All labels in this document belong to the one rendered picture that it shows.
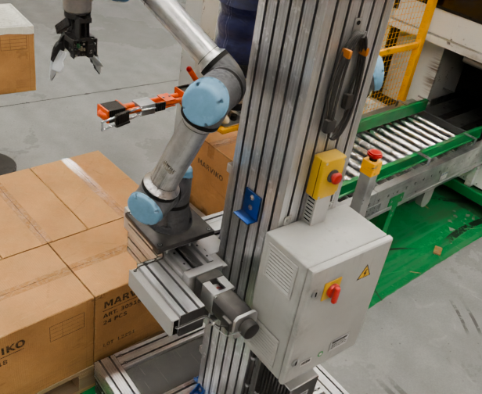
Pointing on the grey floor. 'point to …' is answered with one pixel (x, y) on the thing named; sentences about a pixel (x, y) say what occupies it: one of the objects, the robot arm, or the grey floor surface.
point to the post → (365, 184)
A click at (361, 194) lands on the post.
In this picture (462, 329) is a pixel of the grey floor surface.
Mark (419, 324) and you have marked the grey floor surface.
